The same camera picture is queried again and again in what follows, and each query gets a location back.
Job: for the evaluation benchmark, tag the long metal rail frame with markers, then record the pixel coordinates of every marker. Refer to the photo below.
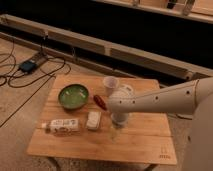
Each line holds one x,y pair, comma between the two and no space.
128,54

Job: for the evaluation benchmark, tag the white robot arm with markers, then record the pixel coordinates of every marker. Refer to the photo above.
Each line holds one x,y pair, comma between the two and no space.
189,98

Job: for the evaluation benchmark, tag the red chili pepper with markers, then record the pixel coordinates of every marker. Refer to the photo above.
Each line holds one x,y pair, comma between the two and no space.
98,100

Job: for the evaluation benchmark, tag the white labelled bottle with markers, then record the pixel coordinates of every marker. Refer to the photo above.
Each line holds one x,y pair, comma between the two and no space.
61,126

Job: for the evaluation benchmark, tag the white eraser block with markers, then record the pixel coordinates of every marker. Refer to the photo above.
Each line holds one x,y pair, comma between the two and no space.
93,120

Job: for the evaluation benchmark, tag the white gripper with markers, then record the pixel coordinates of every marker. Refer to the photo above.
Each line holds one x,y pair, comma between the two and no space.
118,120

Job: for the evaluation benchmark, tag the blue power adapter box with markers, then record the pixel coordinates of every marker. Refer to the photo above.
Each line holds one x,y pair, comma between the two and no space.
27,66

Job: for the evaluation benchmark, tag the green ceramic bowl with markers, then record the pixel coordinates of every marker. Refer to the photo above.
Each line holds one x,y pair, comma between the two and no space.
73,96

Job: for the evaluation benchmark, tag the wooden folding table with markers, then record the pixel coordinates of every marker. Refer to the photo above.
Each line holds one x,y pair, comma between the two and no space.
145,139

